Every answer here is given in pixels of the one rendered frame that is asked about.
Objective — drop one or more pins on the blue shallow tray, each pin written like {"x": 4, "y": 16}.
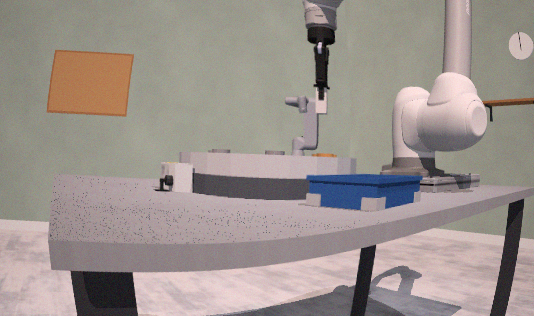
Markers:
{"x": 371, "y": 192}

